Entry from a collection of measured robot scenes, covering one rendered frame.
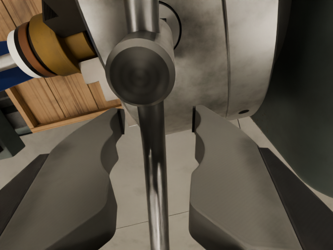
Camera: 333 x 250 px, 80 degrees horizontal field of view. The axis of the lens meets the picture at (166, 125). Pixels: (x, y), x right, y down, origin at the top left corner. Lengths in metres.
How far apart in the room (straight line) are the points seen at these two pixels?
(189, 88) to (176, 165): 1.62
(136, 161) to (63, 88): 1.28
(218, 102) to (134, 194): 1.89
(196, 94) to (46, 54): 0.21
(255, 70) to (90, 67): 0.21
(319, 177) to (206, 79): 0.16
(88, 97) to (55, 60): 0.28
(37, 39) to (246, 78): 0.25
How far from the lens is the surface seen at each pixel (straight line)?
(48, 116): 0.65
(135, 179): 1.90
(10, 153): 0.73
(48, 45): 0.30
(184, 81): 0.16
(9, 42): 0.35
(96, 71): 0.30
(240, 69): 0.17
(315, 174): 0.26
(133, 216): 2.27
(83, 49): 0.30
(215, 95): 0.18
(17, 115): 0.72
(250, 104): 0.21
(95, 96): 0.56
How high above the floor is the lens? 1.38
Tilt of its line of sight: 63 degrees down
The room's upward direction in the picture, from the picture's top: 177 degrees counter-clockwise
